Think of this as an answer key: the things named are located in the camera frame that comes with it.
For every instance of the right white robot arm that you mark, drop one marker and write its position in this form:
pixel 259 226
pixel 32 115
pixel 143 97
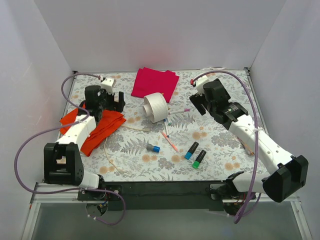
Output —
pixel 286 173

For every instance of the green capped black highlighter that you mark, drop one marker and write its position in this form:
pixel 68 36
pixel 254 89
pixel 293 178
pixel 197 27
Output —
pixel 199 159

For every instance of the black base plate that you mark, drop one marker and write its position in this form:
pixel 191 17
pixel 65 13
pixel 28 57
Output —
pixel 174 195

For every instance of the pink capped white pen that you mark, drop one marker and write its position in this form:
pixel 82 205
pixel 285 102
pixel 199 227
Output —
pixel 179 111

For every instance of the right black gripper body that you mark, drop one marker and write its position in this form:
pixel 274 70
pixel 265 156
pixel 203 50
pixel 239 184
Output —
pixel 198 104

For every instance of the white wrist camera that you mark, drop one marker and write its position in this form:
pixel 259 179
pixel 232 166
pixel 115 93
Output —
pixel 108 84
pixel 199 83

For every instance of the blue capped black highlighter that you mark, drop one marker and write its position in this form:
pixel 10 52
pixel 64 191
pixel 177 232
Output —
pixel 191 150

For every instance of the pink capped clear tube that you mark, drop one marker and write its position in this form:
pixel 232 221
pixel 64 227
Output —
pixel 247 149

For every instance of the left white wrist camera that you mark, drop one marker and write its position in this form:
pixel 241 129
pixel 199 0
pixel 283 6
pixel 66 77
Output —
pixel 108 84

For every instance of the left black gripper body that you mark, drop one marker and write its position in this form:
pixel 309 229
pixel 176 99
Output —
pixel 118 100

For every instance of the salmon pink pen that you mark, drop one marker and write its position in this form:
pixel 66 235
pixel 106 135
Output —
pixel 170 142

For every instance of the orange cloth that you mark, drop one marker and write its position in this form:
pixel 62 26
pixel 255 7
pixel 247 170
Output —
pixel 107 125

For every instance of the aluminium rail frame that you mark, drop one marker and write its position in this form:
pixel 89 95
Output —
pixel 56 214

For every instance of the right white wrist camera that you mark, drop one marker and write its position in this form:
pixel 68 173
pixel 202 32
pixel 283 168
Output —
pixel 199 83

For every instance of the grey blue glue stick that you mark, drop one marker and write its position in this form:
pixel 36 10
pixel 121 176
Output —
pixel 153 148

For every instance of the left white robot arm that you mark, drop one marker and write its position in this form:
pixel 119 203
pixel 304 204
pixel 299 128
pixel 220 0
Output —
pixel 62 160

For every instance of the white round organizer container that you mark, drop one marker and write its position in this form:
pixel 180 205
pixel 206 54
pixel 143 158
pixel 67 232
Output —
pixel 155 107

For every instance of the magenta cloth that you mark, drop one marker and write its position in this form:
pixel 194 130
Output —
pixel 149 81

